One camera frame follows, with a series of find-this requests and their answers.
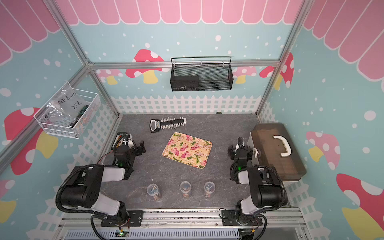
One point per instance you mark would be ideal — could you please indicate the floral rectangular tray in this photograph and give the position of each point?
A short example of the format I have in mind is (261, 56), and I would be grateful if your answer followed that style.
(188, 150)

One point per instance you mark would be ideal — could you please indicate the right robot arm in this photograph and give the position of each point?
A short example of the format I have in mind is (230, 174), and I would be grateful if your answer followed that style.
(267, 191)

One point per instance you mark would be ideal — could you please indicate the brown plastic toolbox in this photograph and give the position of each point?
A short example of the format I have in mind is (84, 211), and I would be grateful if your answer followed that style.
(271, 145)

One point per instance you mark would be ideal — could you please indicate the black wire mesh basket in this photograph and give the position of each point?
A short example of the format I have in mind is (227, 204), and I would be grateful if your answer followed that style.
(215, 73)

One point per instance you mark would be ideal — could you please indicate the black socket holder rail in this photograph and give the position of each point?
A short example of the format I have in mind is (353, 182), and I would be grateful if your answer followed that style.
(168, 123)

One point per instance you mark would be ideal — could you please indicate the black box in basket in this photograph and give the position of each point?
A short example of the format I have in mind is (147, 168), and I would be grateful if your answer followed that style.
(185, 83)

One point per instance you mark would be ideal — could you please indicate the clear plastic zip bag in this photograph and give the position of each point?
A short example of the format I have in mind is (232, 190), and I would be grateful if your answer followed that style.
(64, 106)

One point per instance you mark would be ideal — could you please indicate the clear candy jar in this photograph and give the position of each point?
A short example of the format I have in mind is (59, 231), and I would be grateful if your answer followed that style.
(209, 189)
(154, 191)
(185, 188)

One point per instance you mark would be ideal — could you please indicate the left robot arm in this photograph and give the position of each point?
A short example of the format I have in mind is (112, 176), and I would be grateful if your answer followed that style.
(80, 192)

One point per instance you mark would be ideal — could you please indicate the white wire basket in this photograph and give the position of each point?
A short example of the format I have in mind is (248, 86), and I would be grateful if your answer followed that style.
(94, 102)

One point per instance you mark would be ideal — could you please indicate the green tool in basket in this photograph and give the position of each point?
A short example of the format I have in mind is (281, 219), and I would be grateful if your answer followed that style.
(74, 122)

